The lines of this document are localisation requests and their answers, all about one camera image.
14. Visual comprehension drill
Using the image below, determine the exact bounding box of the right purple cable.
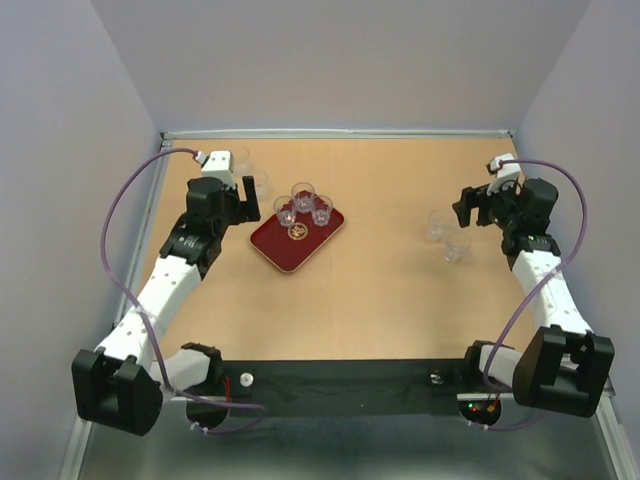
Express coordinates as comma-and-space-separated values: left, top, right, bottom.
468, 159, 589, 432

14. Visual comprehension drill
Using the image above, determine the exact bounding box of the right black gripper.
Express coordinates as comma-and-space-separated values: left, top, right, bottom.
450, 178, 521, 232

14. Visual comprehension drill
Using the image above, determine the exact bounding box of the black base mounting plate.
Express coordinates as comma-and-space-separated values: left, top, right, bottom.
188, 359, 495, 417

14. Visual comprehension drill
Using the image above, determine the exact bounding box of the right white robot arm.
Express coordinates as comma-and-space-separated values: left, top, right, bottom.
452, 178, 615, 418

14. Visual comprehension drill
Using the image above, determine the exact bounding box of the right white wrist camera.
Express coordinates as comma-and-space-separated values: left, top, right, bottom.
487, 153, 521, 196

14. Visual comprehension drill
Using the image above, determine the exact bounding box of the aluminium table frame rail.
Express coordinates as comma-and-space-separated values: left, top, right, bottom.
161, 128, 514, 141

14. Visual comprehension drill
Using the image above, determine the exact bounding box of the clear faceted glass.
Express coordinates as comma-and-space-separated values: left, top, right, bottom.
291, 182, 316, 214
311, 195, 333, 227

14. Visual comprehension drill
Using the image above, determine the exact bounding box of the red rectangular serving tray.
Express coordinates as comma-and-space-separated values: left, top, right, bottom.
250, 204, 345, 273

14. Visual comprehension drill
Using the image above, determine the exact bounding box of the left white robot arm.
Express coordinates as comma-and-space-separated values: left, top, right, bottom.
71, 176, 260, 436

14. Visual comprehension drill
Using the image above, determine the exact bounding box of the purple cable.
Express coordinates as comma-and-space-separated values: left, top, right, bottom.
101, 148, 269, 435
468, 159, 589, 432

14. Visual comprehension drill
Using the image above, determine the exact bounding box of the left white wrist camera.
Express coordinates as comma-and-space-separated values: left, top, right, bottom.
195, 150, 236, 188

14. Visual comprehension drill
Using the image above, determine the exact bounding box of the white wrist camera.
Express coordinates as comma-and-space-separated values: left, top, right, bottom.
195, 150, 236, 188
487, 153, 521, 196

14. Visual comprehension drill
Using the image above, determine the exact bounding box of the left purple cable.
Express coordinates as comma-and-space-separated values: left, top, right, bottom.
101, 148, 269, 435

